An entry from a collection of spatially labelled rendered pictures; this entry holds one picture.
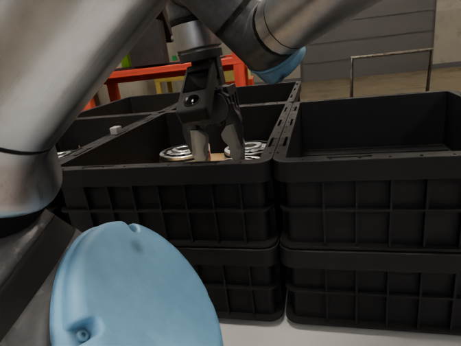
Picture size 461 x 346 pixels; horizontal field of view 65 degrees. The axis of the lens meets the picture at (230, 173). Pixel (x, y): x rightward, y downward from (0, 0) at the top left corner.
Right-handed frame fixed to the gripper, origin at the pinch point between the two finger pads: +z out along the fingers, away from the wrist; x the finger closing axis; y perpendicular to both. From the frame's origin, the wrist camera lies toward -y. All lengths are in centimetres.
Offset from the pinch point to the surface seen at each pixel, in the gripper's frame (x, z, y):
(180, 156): 10.0, -2.0, 6.2
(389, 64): -164, 76, 931
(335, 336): -16.7, 16.8, -19.7
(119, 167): 5.9, -8.3, -19.8
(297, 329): -12.0, 16.4, -19.1
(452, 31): -305, 29, 950
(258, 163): -11.1, -6.7, -19.5
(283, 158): -13.7, -6.6, -18.3
